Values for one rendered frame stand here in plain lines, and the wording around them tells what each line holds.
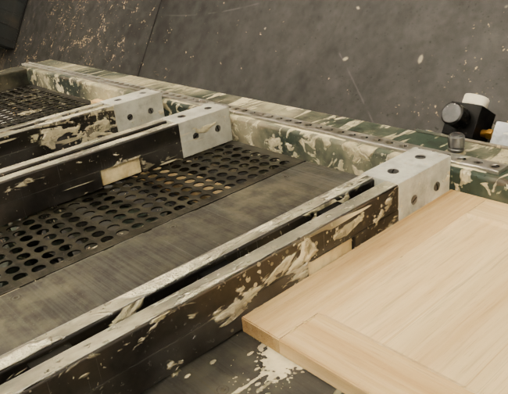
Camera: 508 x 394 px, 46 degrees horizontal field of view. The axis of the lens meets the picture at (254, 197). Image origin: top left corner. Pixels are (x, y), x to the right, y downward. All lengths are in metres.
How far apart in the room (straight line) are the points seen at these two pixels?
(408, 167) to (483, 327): 0.29
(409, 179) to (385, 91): 1.32
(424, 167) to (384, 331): 0.30
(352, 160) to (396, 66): 1.15
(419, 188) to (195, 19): 2.27
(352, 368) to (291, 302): 0.12
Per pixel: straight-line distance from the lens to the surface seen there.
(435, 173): 0.86
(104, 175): 1.06
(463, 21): 2.07
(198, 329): 0.60
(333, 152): 1.03
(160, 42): 3.16
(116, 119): 1.33
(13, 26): 4.73
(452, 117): 1.05
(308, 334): 0.60
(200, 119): 1.15
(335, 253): 0.72
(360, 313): 0.63
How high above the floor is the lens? 1.70
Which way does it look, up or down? 45 degrees down
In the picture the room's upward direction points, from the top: 76 degrees counter-clockwise
